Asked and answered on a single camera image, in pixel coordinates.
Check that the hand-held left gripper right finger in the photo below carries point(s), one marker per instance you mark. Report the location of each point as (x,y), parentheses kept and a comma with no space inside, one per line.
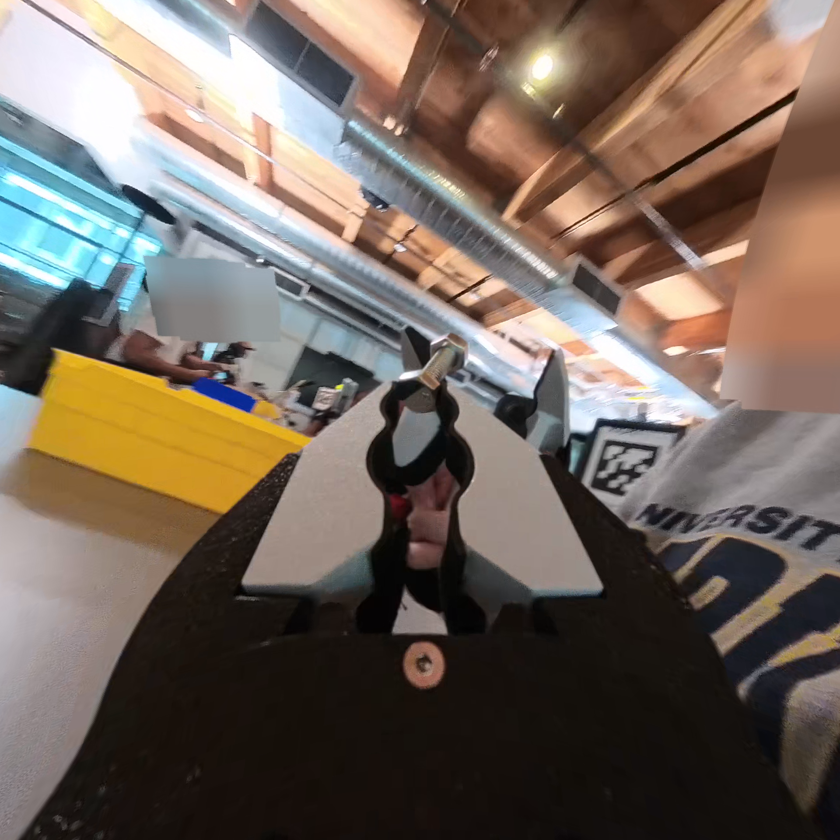
(525,525)

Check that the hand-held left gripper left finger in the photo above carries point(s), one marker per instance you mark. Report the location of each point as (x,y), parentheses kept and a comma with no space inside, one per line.
(321,525)

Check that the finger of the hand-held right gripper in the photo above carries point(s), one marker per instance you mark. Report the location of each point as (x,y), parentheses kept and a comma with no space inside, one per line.
(412,351)
(556,407)

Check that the steel hex bolt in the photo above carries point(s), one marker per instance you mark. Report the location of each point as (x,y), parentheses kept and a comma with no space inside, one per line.
(441,361)

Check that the large yellow plastic bin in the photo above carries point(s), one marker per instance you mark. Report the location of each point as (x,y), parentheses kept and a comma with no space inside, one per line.
(131,433)

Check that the person's right hand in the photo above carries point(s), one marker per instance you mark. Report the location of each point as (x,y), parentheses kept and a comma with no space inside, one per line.
(430,525)

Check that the framed black-white tag poster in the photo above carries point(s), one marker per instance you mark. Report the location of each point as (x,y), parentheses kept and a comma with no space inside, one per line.
(623,459)

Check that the white air vent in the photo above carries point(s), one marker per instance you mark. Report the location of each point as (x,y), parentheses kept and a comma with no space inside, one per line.
(597,289)

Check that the small yellow plastic bin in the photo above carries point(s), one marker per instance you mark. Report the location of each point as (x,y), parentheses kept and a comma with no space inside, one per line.
(266,410)

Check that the blue plastic bin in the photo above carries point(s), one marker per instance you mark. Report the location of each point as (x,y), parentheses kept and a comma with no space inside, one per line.
(226,394)

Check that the grey printed sweatshirt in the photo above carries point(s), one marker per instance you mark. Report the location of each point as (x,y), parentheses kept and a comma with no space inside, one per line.
(722,472)

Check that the black floor lamp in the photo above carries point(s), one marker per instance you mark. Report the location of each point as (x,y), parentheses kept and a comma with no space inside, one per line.
(148,203)

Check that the ceiling spotlight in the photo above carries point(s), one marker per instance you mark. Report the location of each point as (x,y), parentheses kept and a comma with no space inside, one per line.
(541,65)

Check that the black jacket on chair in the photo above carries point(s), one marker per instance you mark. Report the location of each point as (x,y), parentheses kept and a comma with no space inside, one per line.
(59,334)

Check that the silver ceiling duct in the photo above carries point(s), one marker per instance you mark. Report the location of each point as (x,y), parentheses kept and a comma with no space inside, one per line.
(315,262)
(446,210)

